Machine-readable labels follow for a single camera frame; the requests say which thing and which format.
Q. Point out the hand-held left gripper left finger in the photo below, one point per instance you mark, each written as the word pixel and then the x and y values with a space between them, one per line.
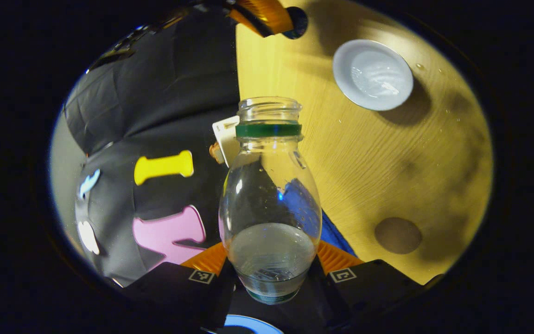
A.
pixel 174 283

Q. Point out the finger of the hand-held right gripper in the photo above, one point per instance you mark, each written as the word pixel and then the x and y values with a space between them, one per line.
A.
pixel 262 14

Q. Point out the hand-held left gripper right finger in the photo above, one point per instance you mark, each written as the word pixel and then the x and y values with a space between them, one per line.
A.
pixel 373 285

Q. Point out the blue teacup lid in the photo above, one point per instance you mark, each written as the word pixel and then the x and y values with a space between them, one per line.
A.
pixel 300 23

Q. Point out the round brown coaster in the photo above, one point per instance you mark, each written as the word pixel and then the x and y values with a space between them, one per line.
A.
pixel 397 235

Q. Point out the clear plastic water bottle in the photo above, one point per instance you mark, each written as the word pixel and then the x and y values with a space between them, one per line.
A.
pixel 269 204

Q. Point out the white teacup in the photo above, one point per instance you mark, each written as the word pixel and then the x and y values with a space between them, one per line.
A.
pixel 372 75

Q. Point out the folded blue towel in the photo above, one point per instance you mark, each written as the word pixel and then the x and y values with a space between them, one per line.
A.
pixel 336 234

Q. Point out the white toaster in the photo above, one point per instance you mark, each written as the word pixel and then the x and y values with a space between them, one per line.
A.
pixel 226 139

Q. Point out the black backdrop cloth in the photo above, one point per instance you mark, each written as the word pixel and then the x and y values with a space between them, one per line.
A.
pixel 165 102

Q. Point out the toast slice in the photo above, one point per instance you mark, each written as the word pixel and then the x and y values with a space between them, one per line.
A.
pixel 216 152

